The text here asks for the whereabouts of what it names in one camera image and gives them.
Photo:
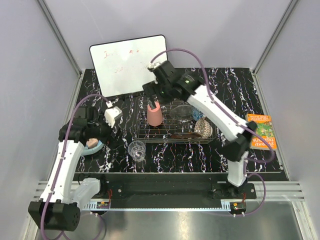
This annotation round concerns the clear glass cup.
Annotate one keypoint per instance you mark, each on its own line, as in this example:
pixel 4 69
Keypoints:
pixel 137 150

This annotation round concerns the pink dice cube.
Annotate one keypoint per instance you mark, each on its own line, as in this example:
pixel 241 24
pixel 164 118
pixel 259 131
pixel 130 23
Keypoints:
pixel 92 143

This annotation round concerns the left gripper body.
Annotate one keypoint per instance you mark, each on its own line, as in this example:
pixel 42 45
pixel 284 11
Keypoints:
pixel 102 130

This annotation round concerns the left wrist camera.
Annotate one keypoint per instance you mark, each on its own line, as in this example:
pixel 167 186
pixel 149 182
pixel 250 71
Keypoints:
pixel 111 115

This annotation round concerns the red floral plate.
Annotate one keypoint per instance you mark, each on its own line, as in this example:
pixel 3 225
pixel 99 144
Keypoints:
pixel 185 135

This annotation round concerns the wire dish rack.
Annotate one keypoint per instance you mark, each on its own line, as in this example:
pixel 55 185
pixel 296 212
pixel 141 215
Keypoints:
pixel 146 133

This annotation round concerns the blue patterned bowl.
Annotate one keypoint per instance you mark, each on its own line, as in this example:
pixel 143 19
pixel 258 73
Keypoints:
pixel 197 114

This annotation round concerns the orange green book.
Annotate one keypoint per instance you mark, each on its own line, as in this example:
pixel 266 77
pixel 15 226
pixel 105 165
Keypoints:
pixel 264 129

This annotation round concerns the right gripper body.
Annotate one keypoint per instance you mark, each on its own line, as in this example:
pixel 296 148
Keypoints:
pixel 161 91

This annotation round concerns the whiteboard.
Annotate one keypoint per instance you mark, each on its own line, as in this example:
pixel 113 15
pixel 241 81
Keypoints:
pixel 121 67

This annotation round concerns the red patterned white bowl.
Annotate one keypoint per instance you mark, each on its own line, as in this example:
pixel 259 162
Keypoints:
pixel 203 128

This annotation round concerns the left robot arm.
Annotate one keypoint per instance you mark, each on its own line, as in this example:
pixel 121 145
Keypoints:
pixel 58 207

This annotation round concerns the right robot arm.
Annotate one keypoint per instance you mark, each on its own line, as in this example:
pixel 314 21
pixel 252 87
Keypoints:
pixel 237 131

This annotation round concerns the pink tumbler cup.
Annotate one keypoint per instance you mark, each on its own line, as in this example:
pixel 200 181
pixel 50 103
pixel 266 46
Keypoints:
pixel 154 116

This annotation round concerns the clear glass plate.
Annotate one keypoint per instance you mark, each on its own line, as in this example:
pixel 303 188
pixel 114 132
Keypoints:
pixel 182 113

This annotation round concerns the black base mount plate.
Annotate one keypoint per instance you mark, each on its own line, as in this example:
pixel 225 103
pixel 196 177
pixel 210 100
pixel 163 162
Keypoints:
pixel 160 191

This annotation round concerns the light blue headphones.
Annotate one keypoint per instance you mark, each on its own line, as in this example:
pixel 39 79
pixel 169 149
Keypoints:
pixel 92 151

